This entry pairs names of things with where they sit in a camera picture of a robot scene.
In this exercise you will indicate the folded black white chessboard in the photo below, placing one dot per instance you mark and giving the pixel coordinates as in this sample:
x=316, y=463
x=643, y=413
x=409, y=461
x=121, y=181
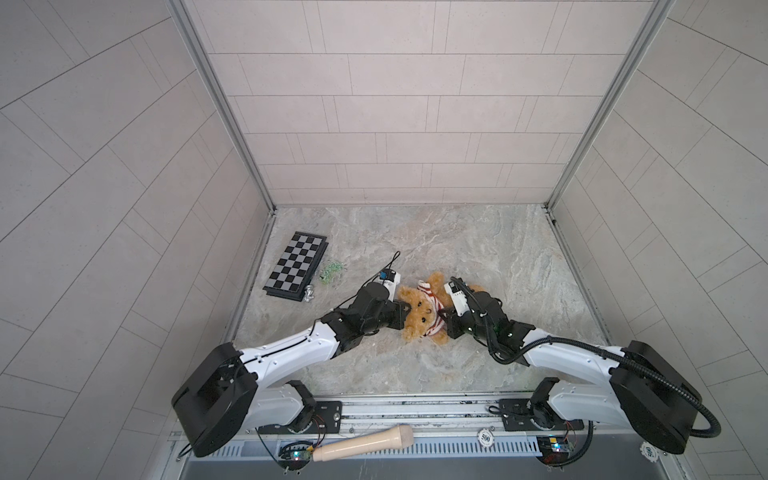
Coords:
x=296, y=266

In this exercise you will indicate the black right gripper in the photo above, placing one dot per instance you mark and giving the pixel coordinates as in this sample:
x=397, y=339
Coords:
x=452, y=328

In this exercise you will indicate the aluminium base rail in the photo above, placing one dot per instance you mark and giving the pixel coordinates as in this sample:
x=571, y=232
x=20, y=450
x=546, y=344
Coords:
x=444, y=426

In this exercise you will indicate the left green circuit board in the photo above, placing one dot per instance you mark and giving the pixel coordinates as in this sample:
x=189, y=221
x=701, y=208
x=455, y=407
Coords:
x=295, y=456

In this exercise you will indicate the knitted american flag sweater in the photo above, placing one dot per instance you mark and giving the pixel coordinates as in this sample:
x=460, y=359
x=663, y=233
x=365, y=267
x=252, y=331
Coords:
x=432, y=321

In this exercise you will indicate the clear bag of green bricks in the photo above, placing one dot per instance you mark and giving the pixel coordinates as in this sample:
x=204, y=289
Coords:
x=330, y=272

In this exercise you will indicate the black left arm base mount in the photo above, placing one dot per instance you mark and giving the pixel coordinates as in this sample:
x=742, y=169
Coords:
x=318, y=414

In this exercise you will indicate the tan plush teddy bear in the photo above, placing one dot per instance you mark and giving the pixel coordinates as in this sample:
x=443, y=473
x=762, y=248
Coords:
x=413, y=329

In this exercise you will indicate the green circuit board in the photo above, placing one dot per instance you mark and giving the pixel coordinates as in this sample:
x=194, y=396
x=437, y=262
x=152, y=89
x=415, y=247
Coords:
x=554, y=449
x=295, y=456

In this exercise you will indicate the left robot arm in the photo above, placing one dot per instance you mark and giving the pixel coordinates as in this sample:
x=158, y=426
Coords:
x=234, y=390

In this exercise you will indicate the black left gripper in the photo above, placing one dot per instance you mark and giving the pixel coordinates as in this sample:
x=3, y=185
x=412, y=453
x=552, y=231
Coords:
x=396, y=310

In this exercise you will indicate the beige cylindrical handle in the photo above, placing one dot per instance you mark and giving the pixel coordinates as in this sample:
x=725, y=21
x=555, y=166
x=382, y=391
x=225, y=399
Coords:
x=396, y=438

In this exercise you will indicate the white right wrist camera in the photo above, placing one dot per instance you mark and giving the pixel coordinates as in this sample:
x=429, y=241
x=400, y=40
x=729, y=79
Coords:
x=460, y=294

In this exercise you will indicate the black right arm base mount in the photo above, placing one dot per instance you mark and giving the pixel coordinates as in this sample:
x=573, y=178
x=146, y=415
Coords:
x=533, y=412

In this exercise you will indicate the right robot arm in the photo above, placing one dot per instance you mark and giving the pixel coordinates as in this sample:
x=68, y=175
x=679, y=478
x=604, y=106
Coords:
x=631, y=387

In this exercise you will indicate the right green circuit board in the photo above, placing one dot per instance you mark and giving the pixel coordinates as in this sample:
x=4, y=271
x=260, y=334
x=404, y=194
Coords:
x=554, y=449

